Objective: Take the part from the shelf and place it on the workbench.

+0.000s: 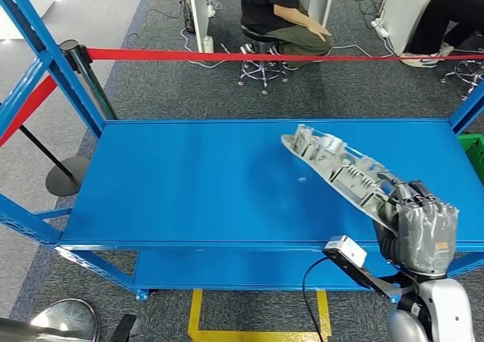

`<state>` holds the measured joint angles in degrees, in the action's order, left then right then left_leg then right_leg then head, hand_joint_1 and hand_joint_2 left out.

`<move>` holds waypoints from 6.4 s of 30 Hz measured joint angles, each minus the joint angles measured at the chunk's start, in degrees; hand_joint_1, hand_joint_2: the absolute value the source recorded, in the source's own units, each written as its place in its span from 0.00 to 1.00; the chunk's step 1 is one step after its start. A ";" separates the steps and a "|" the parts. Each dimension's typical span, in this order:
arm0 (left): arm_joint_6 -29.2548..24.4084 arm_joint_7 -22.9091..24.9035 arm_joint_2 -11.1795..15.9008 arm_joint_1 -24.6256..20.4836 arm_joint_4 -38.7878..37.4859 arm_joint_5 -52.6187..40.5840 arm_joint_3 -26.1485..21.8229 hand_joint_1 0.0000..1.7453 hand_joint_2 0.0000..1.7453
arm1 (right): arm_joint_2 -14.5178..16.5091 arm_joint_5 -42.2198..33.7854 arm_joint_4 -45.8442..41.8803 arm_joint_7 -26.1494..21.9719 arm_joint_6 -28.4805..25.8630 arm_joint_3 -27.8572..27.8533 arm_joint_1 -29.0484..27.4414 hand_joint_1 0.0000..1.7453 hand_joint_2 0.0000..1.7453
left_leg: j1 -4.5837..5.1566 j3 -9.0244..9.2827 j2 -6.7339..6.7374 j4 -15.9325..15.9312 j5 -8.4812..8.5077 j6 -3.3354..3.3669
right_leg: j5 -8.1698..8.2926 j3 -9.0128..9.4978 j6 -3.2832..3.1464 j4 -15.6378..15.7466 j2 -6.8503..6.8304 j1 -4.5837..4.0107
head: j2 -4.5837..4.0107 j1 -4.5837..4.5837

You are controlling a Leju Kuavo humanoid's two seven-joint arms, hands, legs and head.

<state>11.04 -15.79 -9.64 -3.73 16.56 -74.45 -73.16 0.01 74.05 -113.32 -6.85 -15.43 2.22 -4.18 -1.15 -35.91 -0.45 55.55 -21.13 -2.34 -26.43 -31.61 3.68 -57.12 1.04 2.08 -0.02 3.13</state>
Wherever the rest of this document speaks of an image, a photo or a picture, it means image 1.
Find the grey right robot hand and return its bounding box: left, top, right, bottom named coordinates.
left=374, top=173, right=459, bottom=279

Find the grey plastic wheel hubcap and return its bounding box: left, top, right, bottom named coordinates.
left=280, top=124, right=403, bottom=235

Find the blue metal shelf rack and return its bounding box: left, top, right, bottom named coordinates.
left=0, top=0, right=484, bottom=303

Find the green plastic crate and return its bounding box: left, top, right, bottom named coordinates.
left=457, top=132, right=484, bottom=186

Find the white power strip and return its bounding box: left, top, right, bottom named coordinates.
left=370, top=17, right=391, bottom=39

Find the black stool with chrome base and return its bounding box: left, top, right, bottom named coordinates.
left=237, top=24, right=289, bottom=97

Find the yellow floor tape square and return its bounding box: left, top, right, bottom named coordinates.
left=188, top=289, right=332, bottom=342

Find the red barrier belt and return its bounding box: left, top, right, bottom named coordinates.
left=86, top=48, right=484, bottom=63
left=0, top=75, right=57, bottom=148

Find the black stanchion with dark base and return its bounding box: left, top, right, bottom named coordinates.
left=19, top=125, right=90, bottom=197

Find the chrome stanchion with mirror base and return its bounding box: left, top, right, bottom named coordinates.
left=0, top=297, right=102, bottom=342

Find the black robot tether cable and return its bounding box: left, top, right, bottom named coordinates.
left=301, top=256, right=330, bottom=342

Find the dark chrome barrier post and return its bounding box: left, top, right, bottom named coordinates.
left=59, top=39, right=119, bottom=122

